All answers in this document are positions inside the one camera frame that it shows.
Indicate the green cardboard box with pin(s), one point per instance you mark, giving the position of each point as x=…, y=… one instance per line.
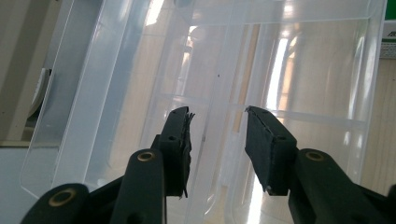
x=391, y=9

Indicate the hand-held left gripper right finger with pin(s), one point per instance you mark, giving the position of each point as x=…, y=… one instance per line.
x=267, y=155

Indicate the clear plastic storage box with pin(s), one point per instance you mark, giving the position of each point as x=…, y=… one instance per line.
x=218, y=62

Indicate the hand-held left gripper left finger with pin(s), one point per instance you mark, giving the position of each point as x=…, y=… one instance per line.
x=174, y=155

